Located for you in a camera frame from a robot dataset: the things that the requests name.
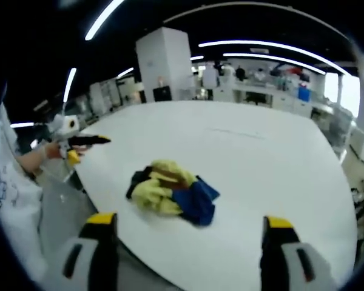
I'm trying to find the ceiling light strip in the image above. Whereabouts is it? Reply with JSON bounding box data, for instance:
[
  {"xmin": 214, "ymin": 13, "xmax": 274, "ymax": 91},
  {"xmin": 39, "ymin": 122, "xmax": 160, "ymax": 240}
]
[
  {"xmin": 223, "ymin": 53, "xmax": 327, "ymax": 75},
  {"xmin": 116, "ymin": 67, "xmax": 135, "ymax": 79},
  {"xmin": 198, "ymin": 40, "xmax": 352, "ymax": 76},
  {"xmin": 62, "ymin": 67, "xmax": 78, "ymax": 103},
  {"xmin": 84, "ymin": 0, "xmax": 126, "ymax": 42}
]

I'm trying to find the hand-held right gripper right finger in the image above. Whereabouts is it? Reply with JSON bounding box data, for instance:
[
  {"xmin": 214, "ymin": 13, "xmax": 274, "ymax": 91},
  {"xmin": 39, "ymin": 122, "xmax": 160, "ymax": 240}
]
[{"xmin": 259, "ymin": 215, "xmax": 342, "ymax": 291}]

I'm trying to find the white counter with cabinets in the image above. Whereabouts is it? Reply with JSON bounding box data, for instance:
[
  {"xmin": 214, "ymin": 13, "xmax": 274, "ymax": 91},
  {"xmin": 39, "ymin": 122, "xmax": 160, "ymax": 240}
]
[{"xmin": 214, "ymin": 80, "xmax": 315, "ymax": 119}]

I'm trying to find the person's left hand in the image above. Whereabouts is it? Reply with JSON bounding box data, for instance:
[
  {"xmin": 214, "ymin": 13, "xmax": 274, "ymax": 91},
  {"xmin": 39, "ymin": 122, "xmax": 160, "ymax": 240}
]
[{"xmin": 42, "ymin": 141, "xmax": 64, "ymax": 161}]

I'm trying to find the black box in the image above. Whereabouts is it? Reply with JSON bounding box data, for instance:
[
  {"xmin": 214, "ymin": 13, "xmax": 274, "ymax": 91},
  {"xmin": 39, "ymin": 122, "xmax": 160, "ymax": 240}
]
[{"xmin": 152, "ymin": 85, "xmax": 172, "ymax": 102}]

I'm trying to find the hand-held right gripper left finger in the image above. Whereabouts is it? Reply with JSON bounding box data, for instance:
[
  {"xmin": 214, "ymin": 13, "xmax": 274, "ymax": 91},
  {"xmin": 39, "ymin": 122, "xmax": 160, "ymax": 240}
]
[{"xmin": 38, "ymin": 212, "xmax": 120, "ymax": 291}]

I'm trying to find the white square pillar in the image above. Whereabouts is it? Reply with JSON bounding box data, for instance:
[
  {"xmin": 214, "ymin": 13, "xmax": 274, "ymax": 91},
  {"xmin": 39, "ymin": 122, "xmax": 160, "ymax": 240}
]
[{"xmin": 135, "ymin": 27, "xmax": 192, "ymax": 103}]

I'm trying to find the person in white shirt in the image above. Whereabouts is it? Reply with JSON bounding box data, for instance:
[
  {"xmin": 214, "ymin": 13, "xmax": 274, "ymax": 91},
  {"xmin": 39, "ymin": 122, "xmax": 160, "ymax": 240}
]
[{"xmin": 0, "ymin": 99, "xmax": 48, "ymax": 275}]

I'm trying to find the yellow blue black garment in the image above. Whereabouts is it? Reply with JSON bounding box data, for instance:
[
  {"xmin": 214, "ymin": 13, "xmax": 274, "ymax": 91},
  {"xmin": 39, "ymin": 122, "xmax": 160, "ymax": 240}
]
[{"xmin": 126, "ymin": 158, "xmax": 221, "ymax": 227}]

